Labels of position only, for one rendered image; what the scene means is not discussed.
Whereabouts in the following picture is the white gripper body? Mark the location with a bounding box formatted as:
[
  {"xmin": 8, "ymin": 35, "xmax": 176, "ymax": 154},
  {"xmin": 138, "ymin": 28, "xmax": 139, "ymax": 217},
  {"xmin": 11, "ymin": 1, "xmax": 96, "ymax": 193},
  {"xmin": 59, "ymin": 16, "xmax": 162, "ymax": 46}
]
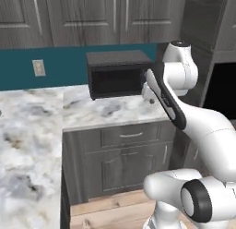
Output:
[{"xmin": 141, "ymin": 84, "xmax": 157, "ymax": 105}]

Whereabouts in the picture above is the black microwave oven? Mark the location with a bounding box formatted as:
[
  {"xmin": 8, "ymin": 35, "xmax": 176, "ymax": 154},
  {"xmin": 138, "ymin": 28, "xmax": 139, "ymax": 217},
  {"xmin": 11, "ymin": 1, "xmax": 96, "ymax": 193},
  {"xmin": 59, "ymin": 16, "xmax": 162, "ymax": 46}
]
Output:
[{"xmin": 86, "ymin": 50, "xmax": 154, "ymax": 101}]

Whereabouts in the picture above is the grey drawer front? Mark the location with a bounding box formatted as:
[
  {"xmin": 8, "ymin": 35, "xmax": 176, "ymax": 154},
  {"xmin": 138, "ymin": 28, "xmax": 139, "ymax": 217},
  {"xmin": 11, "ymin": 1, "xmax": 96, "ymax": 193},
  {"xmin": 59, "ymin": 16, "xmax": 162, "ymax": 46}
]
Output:
[{"xmin": 100, "ymin": 123, "xmax": 161, "ymax": 149}]

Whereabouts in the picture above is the grey base cupboard door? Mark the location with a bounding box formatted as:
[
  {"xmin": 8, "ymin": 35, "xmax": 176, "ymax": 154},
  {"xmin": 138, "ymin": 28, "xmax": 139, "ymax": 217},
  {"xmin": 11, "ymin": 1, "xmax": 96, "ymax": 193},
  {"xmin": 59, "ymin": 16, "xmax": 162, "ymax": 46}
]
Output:
[
  {"xmin": 81, "ymin": 143, "xmax": 164, "ymax": 199},
  {"xmin": 159, "ymin": 139, "xmax": 177, "ymax": 175}
]

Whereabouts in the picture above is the tall grey cupboard unit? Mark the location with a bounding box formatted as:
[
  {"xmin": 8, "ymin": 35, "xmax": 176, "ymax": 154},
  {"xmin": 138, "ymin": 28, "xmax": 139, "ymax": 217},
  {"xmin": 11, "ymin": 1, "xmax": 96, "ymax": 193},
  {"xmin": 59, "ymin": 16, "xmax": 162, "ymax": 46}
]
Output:
[{"xmin": 179, "ymin": 0, "xmax": 236, "ymax": 108}]

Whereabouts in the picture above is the silver drawer handle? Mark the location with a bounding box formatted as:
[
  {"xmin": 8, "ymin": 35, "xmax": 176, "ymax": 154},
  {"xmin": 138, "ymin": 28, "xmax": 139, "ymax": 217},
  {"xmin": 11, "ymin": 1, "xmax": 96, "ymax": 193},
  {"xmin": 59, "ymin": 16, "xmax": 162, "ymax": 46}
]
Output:
[{"xmin": 119, "ymin": 131, "xmax": 144, "ymax": 139}]

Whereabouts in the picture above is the grey wall cupboard door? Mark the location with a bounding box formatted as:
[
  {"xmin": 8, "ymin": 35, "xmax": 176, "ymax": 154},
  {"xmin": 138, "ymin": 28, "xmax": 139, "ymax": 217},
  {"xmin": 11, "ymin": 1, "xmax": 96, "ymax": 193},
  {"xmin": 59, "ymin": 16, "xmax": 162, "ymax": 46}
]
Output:
[
  {"xmin": 45, "ymin": 0, "xmax": 121, "ymax": 48},
  {"xmin": 119, "ymin": 0, "xmax": 187, "ymax": 45},
  {"xmin": 0, "ymin": 0, "xmax": 53, "ymax": 50}
]

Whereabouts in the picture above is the silver cupboard door handle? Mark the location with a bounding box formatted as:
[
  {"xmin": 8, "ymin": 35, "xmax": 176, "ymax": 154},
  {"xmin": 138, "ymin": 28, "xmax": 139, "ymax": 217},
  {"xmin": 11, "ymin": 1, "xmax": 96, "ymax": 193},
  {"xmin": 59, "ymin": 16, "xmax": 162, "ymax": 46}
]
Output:
[
  {"xmin": 124, "ymin": 0, "xmax": 130, "ymax": 34},
  {"xmin": 32, "ymin": 0, "xmax": 43, "ymax": 37},
  {"xmin": 112, "ymin": 0, "xmax": 118, "ymax": 34}
]

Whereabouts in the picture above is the beige wall outlet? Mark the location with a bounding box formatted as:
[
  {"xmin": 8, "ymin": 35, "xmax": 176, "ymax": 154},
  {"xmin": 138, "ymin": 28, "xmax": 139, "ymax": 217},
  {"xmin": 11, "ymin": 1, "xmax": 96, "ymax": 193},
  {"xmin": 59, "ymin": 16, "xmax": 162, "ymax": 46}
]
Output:
[{"xmin": 31, "ymin": 59, "xmax": 47, "ymax": 78}]

